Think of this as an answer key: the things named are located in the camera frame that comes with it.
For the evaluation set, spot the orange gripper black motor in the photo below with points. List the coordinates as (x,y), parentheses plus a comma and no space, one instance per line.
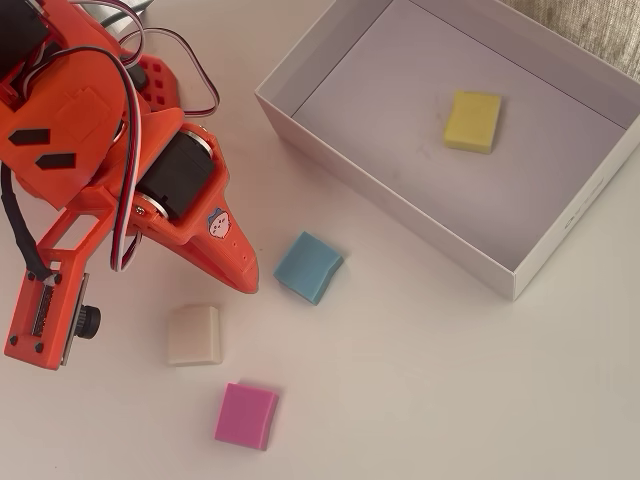
(176,176)

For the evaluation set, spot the yellow foam cuboid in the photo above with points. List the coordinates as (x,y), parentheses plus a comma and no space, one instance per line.
(472,122)

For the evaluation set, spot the orange robot base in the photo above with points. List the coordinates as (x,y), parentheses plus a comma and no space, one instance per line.
(162,92)

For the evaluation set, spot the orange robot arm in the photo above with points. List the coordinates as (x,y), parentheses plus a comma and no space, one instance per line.
(65,120)

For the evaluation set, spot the blue foam cuboid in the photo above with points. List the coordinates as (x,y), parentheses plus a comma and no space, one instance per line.
(307,267)

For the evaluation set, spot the white foam cuboid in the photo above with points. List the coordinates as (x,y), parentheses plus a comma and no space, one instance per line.
(192,335)

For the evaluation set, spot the pink foam cuboid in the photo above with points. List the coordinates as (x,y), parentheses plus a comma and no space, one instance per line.
(245,415)

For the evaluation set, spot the white cardboard bin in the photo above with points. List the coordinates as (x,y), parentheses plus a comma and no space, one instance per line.
(450,200)

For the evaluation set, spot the beige woven curtain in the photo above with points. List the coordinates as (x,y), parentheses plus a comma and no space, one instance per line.
(600,25)

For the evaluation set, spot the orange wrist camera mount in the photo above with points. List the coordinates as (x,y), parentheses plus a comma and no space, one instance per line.
(30,325)

